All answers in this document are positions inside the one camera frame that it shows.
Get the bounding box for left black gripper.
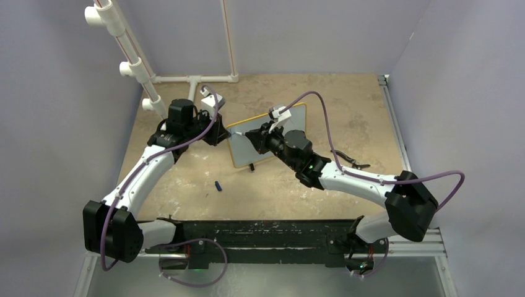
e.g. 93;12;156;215
184;110;230;147

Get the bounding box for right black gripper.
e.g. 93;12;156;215
248;119;300;171

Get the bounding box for yellow framed whiteboard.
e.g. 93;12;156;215
226;103;308;168

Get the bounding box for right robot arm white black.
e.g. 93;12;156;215
244;123;438;252

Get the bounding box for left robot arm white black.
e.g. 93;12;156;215
82;95;230;263

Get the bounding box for black pliers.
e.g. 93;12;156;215
331;150;371;170

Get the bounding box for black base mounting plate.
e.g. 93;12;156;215
146;219;386;269

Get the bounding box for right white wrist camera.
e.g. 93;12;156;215
268;105;292;133

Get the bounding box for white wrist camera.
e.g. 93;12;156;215
268;105;292;133
200;90;226;116

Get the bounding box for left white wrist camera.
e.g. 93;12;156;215
200;90;226;116

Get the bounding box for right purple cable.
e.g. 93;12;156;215
279;90;466;280

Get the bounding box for aluminium rail frame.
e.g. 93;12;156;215
91;82;441;280

